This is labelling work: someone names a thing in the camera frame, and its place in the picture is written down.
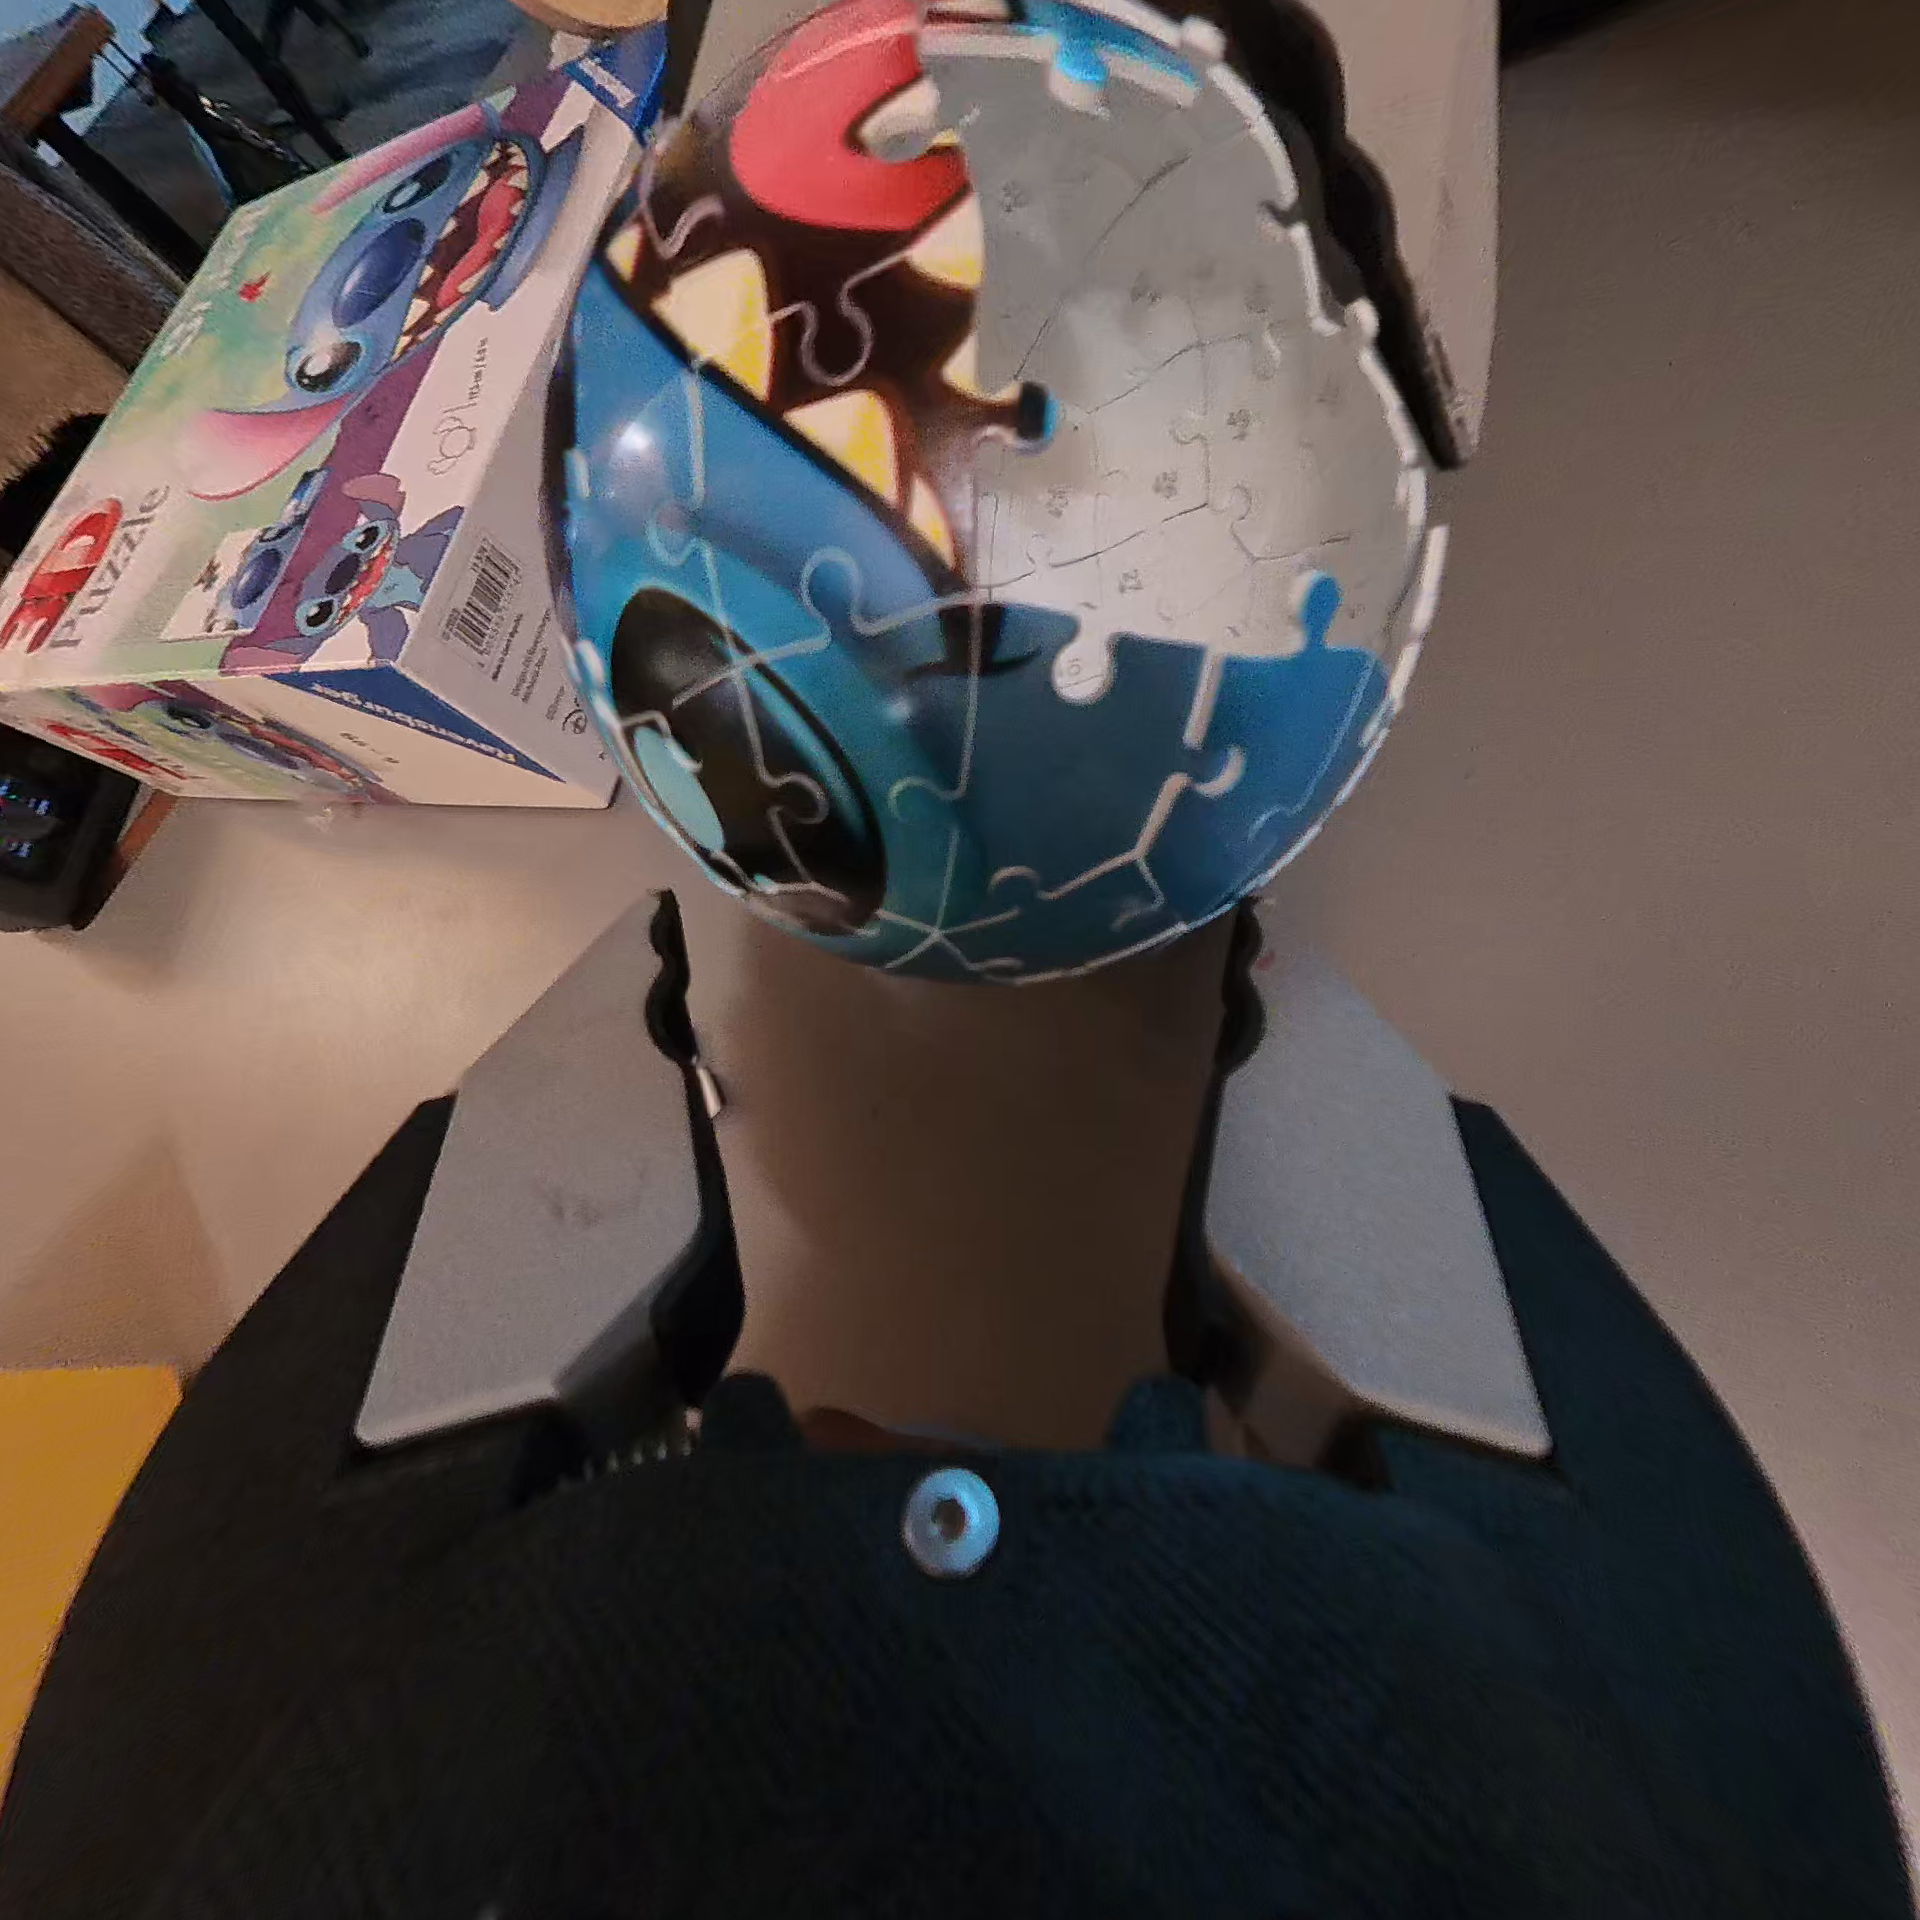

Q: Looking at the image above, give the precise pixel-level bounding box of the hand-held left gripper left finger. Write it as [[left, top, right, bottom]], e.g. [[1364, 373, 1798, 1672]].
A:
[[352, 888, 745, 1453]]

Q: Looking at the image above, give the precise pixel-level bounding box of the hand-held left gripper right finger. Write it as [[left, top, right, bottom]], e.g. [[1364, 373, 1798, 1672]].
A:
[[1173, 902, 1557, 1464]]

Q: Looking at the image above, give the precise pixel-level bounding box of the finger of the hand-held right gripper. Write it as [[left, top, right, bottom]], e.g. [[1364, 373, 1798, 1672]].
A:
[[1297, 0, 1504, 472], [658, 0, 803, 141]]

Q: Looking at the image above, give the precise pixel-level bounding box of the blue puzzle ball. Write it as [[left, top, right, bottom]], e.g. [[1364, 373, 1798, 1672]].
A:
[[542, 0, 1451, 988]]

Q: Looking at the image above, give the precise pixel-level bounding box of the colourful cardboard puzzle box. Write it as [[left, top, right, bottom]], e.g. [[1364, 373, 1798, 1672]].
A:
[[0, 26, 673, 811]]

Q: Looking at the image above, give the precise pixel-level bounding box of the yellow flat panel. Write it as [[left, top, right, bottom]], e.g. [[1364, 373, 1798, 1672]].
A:
[[0, 1361, 184, 1778]]

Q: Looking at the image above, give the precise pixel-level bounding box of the black electronic device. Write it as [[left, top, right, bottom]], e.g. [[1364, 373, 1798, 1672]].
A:
[[0, 734, 156, 935]]

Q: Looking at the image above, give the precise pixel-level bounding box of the grey woven textile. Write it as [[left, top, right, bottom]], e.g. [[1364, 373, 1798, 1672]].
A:
[[0, 154, 184, 487]]

